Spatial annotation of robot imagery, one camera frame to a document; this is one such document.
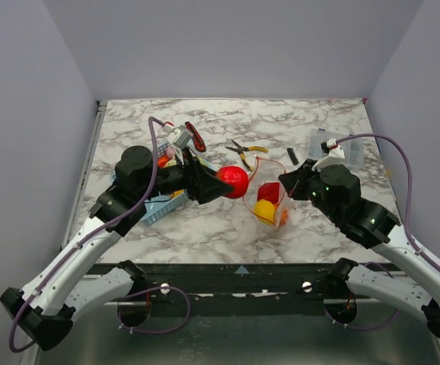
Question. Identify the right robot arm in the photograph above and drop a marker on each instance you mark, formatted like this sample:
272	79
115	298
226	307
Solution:
336	192

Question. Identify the orange carrot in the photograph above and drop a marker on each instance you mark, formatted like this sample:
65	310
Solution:
163	161

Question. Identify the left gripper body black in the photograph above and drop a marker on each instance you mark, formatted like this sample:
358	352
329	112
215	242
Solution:
174	178

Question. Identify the red bell pepper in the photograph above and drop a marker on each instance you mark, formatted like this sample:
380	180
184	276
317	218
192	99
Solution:
269	191

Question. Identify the yellow handled pliers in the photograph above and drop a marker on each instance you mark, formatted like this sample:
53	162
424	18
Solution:
240	150

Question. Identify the yellow orange fruit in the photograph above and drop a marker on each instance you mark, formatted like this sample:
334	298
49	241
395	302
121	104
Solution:
265	212

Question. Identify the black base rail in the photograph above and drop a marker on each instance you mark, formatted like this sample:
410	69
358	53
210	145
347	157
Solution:
172	290

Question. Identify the clear plastic parts box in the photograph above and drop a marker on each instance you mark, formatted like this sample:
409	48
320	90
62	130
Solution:
353	149

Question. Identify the clear zip bag orange zipper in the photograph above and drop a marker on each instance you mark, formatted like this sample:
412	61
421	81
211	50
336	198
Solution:
265	170

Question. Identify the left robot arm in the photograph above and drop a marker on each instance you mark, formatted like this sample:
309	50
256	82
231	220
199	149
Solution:
47	307

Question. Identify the red apple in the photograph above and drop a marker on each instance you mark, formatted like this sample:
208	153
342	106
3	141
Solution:
235	177

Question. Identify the aluminium frame rail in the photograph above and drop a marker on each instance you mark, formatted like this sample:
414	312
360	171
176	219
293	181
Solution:
85	171

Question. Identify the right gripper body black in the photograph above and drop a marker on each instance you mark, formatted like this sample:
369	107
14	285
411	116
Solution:
301	182

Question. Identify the purple onion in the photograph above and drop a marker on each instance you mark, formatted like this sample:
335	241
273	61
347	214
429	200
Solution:
170	151

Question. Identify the red black utility knife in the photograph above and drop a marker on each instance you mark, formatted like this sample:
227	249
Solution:
198	142

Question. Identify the blue plastic basket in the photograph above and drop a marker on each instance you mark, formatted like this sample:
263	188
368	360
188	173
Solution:
161	205

